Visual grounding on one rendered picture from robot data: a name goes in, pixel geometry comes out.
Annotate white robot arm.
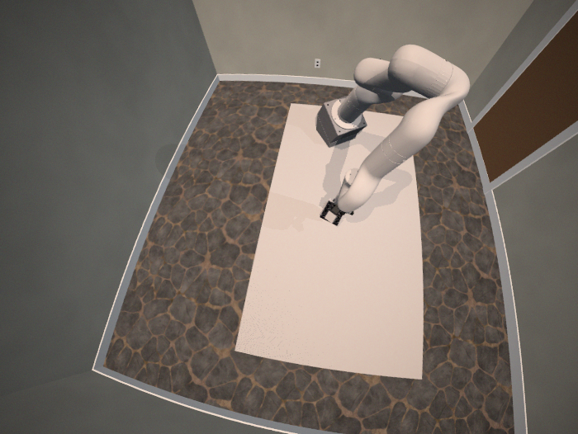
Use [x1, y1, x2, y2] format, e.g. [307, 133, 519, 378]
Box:
[325, 45, 470, 223]

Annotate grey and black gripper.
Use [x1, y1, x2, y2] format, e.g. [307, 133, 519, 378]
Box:
[333, 194, 354, 216]

